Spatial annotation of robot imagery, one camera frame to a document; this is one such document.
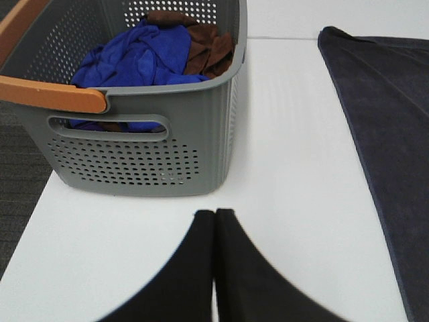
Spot orange wooden basket handle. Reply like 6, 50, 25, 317
1, 1, 107, 113

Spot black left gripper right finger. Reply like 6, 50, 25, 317
215, 209, 344, 321

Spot bright blue towel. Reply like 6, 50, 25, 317
69, 18, 211, 132

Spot dark navy towel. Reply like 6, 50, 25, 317
318, 26, 428, 321

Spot brown towel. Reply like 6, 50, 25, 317
97, 9, 235, 132

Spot grey perforated plastic basket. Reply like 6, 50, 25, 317
1, 1, 247, 197

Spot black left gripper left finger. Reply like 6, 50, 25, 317
101, 210, 215, 321

